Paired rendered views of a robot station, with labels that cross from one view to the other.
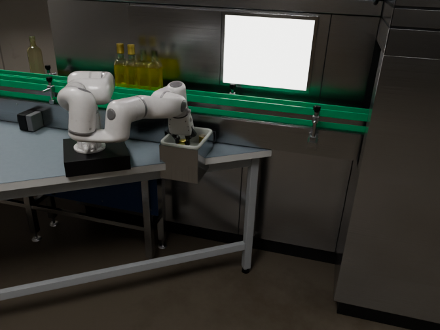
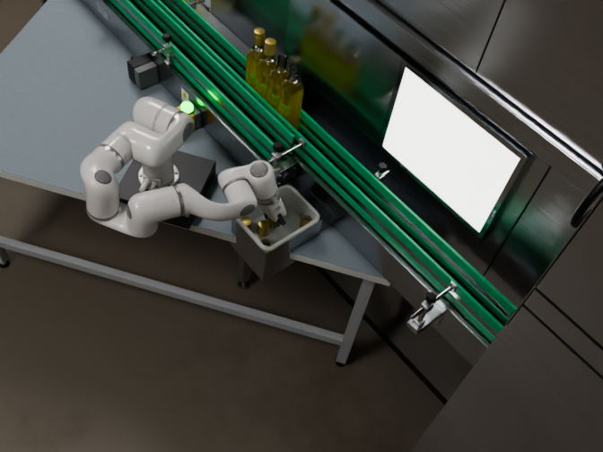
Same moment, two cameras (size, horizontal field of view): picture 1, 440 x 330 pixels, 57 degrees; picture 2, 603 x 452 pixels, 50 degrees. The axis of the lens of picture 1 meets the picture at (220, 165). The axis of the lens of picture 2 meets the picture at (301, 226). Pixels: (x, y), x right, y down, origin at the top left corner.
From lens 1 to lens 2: 120 cm
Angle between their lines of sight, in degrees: 34
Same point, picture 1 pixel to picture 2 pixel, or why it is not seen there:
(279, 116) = (409, 256)
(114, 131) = (131, 229)
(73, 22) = not seen: outside the picture
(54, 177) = not seen: hidden behind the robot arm
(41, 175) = not seen: hidden behind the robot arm
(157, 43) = (317, 44)
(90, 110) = (102, 203)
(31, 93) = (152, 36)
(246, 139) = (363, 249)
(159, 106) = (203, 211)
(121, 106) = (139, 211)
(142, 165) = (206, 229)
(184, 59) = (345, 87)
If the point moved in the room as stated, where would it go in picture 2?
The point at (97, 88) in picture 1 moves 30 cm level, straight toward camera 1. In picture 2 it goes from (144, 153) to (87, 239)
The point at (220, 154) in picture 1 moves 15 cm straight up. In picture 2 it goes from (314, 256) to (320, 227)
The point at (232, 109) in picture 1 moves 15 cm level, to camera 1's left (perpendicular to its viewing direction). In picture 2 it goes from (359, 204) to (318, 178)
